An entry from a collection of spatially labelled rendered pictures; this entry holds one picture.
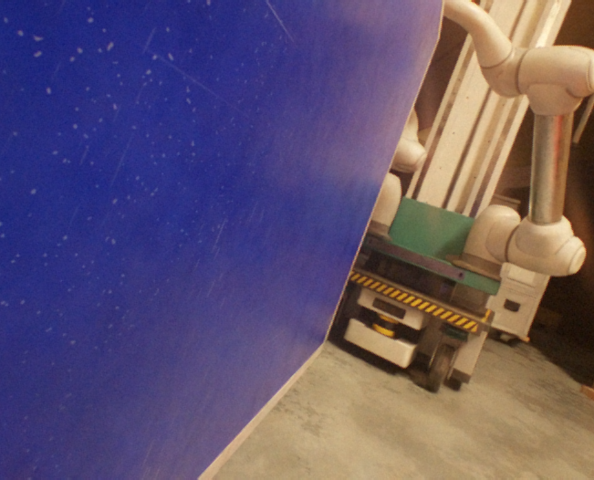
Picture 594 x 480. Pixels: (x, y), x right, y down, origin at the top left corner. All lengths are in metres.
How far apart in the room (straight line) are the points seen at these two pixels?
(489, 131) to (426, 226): 0.50
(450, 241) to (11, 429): 1.87
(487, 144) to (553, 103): 0.66
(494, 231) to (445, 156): 0.49
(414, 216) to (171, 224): 1.83
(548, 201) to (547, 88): 0.37
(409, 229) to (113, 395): 1.83
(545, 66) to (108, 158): 1.41
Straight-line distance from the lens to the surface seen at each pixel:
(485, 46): 1.52
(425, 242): 2.00
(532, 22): 2.34
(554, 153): 1.60
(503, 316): 4.04
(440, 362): 1.77
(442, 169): 2.13
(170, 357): 0.30
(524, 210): 4.13
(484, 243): 1.82
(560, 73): 1.50
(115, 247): 0.20
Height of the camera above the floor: 0.47
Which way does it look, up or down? 2 degrees down
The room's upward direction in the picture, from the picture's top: 20 degrees clockwise
